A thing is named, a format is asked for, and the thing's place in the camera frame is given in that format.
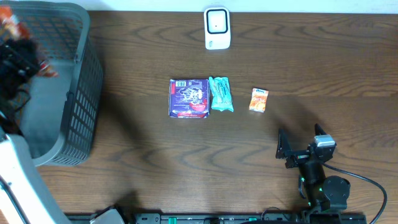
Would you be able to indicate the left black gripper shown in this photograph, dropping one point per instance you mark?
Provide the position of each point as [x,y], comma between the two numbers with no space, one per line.
[17,64]

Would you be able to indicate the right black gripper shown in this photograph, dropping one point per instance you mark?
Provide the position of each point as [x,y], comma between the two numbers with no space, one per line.
[284,151]

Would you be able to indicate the orange Top snack bar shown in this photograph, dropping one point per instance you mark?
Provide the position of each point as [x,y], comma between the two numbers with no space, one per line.
[19,31]

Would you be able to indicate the small orange snack box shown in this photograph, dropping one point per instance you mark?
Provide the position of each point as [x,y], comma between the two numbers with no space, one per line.
[258,100]

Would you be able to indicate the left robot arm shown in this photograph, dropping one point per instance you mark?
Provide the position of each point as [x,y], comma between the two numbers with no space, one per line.
[25,197]

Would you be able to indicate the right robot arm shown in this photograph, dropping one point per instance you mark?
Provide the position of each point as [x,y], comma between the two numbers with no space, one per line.
[325,194]

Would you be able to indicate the white barcode scanner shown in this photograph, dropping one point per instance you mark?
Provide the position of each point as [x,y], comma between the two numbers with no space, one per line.
[217,28]

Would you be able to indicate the grey plastic mesh basket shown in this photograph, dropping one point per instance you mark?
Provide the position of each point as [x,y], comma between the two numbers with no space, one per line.
[58,115]

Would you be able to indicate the teal wrapped snack packet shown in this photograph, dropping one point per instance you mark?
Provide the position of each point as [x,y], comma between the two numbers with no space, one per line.
[221,92]

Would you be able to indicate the purple square snack packet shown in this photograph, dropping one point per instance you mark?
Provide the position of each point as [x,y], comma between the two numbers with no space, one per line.
[189,98]

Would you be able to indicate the black mounting rail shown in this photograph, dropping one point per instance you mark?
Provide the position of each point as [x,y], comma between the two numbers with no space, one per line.
[274,216]

